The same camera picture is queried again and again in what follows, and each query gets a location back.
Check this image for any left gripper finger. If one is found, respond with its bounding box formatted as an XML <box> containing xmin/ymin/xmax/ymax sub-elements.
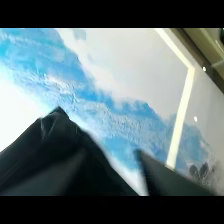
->
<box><xmin>134</xmin><ymin>148</ymin><xmax>214</xmax><ymax>197</ymax></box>

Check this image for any black garment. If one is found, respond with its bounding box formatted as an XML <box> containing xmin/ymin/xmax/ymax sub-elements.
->
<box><xmin>0</xmin><ymin>105</ymin><xmax>140</xmax><ymax>197</ymax></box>

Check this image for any silver frame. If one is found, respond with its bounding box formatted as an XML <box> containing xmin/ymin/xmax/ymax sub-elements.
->
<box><xmin>181</xmin><ymin>27</ymin><xmax>224</xmax><ymax>83</ymax></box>

